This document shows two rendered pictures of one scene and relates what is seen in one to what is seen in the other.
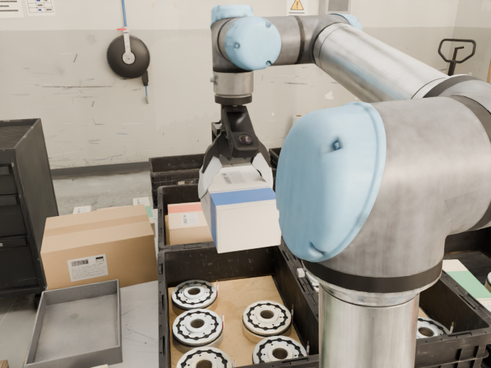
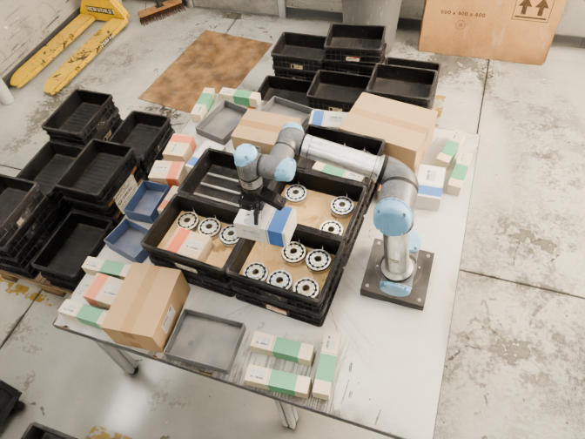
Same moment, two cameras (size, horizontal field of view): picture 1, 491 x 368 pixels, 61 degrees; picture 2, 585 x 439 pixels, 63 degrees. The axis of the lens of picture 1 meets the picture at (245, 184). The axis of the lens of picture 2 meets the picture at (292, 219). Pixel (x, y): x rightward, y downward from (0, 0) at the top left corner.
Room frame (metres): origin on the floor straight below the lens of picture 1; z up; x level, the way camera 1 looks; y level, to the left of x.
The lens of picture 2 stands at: (-0.01, 0.80, 2.51)
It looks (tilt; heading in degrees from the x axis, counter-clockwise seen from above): 52 degrees down; 310
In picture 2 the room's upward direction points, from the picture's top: 8 degrees counter-clockwise
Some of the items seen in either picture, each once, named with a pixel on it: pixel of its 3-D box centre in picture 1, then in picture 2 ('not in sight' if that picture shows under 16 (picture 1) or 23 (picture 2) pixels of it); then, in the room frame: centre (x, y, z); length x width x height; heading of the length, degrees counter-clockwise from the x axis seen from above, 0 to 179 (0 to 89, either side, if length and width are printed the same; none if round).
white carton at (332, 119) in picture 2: not in sight; (328, 124); (1.03, -0.89, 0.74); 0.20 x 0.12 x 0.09; 23
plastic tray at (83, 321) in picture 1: (79, 324); (205, 340); (0.83, 0.42, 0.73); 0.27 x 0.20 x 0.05; 17
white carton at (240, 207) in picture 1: (237, 204); (265, 222); (0.76, 0.02, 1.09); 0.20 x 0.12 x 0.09; 15
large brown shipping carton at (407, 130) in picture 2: not in sight; (386, 134); (0.71, -0.91, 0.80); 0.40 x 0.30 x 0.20; 5
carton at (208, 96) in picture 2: not in sight; (204, 104); (1.78, -0.70, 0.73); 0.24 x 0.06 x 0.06; 109
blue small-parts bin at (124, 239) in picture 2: not in sight; (132, 241); (1.44, 0.22, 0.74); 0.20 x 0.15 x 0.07; 1
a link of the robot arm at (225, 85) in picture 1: (231, 83); (250, 179); (0.78, 0.03, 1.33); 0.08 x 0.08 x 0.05
